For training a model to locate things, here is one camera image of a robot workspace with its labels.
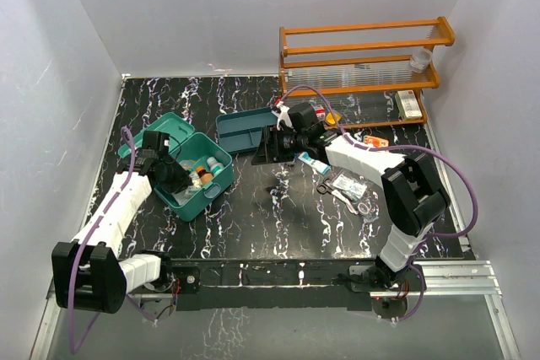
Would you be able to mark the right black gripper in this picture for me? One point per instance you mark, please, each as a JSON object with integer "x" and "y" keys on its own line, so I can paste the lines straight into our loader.
{"x": 267, "y": 153}

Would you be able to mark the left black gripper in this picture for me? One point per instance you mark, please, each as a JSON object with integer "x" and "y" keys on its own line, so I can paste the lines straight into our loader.
{"x": 181, "y": 180}

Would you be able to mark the brown medicine bottle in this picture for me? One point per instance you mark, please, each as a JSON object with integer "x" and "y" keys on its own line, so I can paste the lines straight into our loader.
{"x": 205, "y": 176}

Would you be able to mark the clear plastic packet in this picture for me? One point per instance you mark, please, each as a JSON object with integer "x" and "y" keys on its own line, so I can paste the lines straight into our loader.
{"x": 351, "y": 187}

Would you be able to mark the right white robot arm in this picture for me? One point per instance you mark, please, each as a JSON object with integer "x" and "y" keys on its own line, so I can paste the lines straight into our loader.
{"x": 415, "y": 197}

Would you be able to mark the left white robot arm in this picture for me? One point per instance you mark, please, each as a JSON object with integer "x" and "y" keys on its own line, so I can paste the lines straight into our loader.
{"x": 88, "y": 272}

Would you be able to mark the teal white medicine sachet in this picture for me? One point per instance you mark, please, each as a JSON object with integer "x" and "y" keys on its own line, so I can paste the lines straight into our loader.
{"x": 315, "y": 164}

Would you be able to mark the red white medicine box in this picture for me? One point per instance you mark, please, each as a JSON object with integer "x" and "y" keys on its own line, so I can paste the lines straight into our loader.
{"x": 320, "y": 112}

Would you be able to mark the white green medicine box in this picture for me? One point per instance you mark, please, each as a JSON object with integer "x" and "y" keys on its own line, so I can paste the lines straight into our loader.
{"x": 408, "y": 106}

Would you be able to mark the dark teal divider tray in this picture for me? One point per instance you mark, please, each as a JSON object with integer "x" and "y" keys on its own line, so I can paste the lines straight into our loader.
{"x": 241, "y": 132}

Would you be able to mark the yellow orange small object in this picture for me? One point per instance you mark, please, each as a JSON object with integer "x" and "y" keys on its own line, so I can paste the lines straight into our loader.
{"x": 332, "y": 118}

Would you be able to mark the orange notepad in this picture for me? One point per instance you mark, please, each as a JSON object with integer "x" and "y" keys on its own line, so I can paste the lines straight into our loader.
{"x": 375, "y": 142}

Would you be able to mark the orange wooden shelf rack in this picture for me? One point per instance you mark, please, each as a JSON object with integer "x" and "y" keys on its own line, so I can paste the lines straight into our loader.
{"x": 357, "y": 69}

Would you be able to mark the clear plastic cup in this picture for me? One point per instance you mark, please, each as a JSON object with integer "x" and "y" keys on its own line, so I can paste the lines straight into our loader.
{"x": 420, "y": 60}

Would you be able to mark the black handled scissors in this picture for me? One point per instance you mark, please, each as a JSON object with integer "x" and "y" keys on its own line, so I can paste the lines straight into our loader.
{"x": 326, "y": 188}

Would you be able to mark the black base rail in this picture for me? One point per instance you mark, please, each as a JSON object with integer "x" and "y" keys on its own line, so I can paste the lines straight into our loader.
{"x": 279, "y": 283}

